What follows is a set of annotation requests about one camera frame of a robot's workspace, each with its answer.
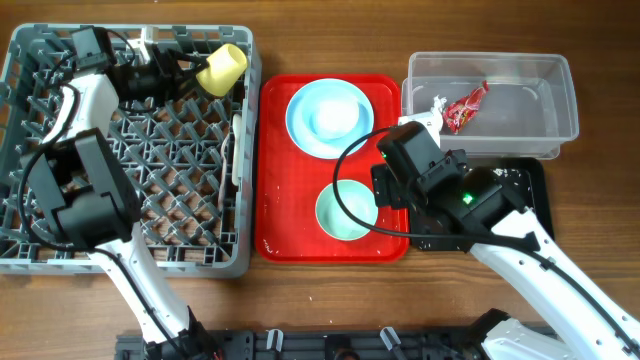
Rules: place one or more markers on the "light blue plate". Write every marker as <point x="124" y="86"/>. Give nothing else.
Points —
<point x="327" y="87"/>

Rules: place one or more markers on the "rice and meat leftovers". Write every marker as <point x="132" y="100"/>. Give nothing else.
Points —
<point x="505" y="173"/>

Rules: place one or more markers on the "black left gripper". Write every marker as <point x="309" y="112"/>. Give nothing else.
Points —
<point x="169" y="75"/>

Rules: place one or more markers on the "yellow plastic cup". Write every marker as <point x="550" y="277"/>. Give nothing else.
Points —
<point x="225" y="66"/>

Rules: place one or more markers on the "silver knife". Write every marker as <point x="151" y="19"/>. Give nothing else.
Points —
<point x="236" y="127"/>

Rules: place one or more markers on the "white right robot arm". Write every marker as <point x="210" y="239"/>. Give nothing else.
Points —
<point x="489" y="219"/>

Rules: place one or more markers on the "clear plastic bin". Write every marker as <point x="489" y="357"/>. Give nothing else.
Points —
<point x="530" y="110"/>

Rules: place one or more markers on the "small mint green bowl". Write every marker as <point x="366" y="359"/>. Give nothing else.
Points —
<point x="330" y="118"/>

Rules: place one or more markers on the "black tray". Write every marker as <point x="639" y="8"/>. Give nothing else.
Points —
<point x="529" y="184"/>

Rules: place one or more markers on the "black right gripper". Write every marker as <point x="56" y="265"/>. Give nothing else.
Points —
<point x="386" y="190"/>

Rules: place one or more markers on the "red candy wrapper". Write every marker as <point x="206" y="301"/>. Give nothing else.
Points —
<point x="458" y="114"/>

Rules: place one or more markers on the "white napkin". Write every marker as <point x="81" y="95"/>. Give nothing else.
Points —
<point x="438" y="105"/>

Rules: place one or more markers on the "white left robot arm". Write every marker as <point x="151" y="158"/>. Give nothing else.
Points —
<point x="89" y="203"/>

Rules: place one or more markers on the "grey dishwasher rack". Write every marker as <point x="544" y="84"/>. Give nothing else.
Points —
<point x="178" y="157"/>

